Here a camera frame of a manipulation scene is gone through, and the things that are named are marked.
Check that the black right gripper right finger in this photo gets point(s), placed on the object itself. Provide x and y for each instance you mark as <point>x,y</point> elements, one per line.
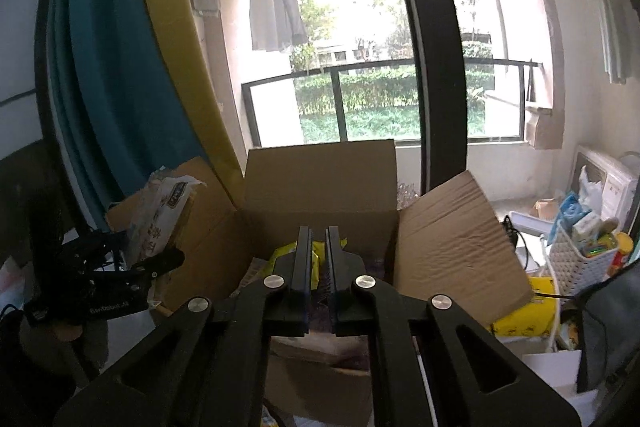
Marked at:
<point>346,302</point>

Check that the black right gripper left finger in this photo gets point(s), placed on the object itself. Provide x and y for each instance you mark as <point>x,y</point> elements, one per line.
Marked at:
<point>290,301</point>

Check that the yellow snack bag in box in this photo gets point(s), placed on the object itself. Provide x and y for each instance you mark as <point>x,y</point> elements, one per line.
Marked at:
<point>318,259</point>

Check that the brown cardboard box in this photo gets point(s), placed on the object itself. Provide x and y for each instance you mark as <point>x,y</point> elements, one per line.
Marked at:
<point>436,275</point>

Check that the teal curtain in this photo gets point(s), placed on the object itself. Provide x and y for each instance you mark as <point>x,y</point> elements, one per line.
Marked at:
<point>117,110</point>

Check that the yellow snack bag on floor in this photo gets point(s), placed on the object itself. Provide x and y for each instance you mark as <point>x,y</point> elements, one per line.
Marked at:
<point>534,319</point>

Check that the white lattice plastic basket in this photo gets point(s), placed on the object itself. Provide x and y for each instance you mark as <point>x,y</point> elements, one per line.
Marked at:
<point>572,271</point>

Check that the black balcony railing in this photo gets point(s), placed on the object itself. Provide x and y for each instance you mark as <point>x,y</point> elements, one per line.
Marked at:
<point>380,100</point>

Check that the white air conditioner unit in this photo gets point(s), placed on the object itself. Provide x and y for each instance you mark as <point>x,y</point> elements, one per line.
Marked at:
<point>615,181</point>

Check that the yellow curtain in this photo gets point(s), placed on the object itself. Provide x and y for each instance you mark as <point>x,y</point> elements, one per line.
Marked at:
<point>176,34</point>

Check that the black window frame post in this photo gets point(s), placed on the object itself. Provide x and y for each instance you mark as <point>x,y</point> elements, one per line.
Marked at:
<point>440,77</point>

